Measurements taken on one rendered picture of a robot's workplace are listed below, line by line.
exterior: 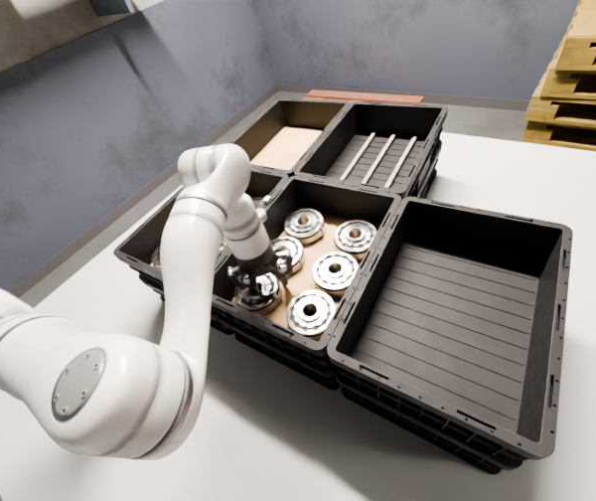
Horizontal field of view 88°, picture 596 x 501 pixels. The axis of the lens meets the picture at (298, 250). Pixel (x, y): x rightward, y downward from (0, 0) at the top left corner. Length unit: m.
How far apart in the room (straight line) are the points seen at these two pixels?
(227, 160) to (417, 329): 0.46
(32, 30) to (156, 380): 2.52
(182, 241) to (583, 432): 0.74
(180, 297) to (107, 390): 0.13
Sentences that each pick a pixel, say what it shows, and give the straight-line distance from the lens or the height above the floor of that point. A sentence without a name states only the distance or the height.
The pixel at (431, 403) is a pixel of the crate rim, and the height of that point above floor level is 0.93.
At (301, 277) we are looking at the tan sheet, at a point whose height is 0.83.
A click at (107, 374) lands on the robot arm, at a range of 0.29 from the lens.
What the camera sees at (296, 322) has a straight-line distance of 0.63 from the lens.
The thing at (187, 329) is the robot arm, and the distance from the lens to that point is 0.36.
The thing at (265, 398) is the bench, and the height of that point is 0.70.
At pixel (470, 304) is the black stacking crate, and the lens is 0.69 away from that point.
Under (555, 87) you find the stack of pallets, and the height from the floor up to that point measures 0.57.
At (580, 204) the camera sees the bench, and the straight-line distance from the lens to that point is 1.16.
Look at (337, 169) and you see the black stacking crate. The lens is 1.01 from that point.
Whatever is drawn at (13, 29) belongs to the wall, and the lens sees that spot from 2.67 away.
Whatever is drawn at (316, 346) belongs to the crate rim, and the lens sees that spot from 0.53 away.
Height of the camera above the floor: 1.41
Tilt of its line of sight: 48 degrees down
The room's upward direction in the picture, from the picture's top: 18 degrees counter-clockwise
